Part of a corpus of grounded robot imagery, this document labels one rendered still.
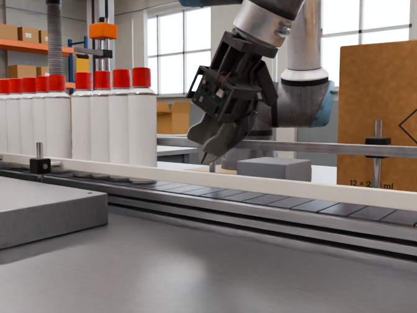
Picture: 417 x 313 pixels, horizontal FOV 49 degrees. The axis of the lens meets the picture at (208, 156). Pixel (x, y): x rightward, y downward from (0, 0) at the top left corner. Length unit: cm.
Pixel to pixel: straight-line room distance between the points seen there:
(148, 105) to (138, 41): 820
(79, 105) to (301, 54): 52
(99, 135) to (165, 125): 446
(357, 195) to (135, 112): 41
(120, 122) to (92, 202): 19
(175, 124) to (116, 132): 445
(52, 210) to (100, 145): 24
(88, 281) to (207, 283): 12
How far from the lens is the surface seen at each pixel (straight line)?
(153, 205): 75
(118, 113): 85
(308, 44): 111
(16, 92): 114
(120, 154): 85
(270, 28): 63
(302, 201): 66
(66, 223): 70
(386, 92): 81
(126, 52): 940
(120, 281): 50
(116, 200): 81
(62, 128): 100
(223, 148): 71
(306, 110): 113
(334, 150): 66
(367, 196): 57
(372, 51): 82
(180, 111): 533
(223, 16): 778
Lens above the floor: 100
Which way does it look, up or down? 5 degrees down
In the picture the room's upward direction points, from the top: straight up
